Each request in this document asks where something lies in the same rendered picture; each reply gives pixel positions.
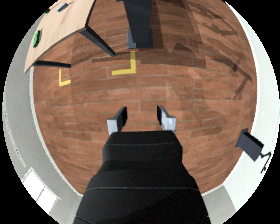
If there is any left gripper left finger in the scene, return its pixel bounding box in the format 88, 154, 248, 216
106, 106, 128, 136

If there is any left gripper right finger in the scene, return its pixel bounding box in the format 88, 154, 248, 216
156, 104, 177, 134

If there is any jointed stand on dark box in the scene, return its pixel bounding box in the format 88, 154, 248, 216
234, 128, 272, 174

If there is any white window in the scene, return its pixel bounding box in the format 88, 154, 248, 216
22, 168, 60, 213

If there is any wooden table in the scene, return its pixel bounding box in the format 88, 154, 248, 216
23, 0, 117, 75

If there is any green block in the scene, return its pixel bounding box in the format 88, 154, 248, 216
33, 29, 43, 48

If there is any blue box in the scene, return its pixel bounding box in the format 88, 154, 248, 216
55, 1, 74, 13

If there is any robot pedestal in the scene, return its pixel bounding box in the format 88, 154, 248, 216
116, 0, 155, 50

